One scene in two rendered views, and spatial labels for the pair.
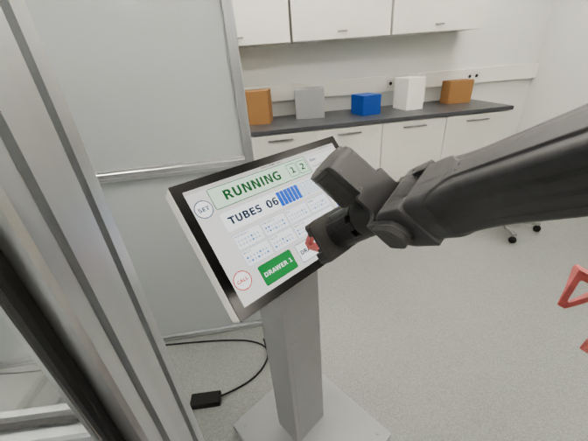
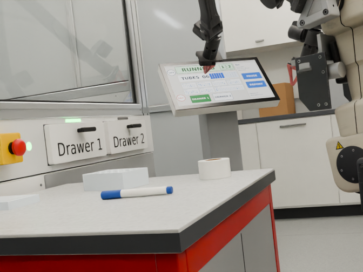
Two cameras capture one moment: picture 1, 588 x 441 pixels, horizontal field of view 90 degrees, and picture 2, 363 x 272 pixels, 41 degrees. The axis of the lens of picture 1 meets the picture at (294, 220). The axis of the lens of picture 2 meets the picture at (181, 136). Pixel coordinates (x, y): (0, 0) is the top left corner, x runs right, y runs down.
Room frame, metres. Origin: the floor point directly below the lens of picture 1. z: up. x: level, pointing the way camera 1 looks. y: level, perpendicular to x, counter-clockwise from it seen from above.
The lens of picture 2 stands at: (-1.53, -0.78, 0.88)
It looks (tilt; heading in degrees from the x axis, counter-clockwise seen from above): 1 degrees down; 24
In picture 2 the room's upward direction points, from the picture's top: 6 degrees counter-clockwise
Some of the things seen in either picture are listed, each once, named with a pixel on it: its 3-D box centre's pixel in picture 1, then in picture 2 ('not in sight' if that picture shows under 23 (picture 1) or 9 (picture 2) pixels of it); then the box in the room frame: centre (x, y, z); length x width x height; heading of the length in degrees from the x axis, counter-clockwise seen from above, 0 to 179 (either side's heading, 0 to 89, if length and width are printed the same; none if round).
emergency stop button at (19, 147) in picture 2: not in sight; (17, 147); (-0.66, 0.03, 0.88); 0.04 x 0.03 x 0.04; 3
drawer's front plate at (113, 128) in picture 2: not in sight; (127, 135); (-0.02, 0.12, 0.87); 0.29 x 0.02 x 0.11; 3
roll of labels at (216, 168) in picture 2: not in sight; (214, 168); (-0.52, -0.39, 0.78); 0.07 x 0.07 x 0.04
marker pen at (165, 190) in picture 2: not in sight; (136, 192); (-0.75, -0.32, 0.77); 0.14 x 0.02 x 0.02; 99
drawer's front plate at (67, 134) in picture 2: not in sight; (78, 141); (-0.34, 0.10, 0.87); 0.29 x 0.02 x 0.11; 3
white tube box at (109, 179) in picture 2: not in sight; (115, 179); (-0.59, -0.18, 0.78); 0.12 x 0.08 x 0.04; 78
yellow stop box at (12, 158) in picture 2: not in sight; (5, 148); (-0.67, 0.07, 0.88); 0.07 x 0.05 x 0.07; 3
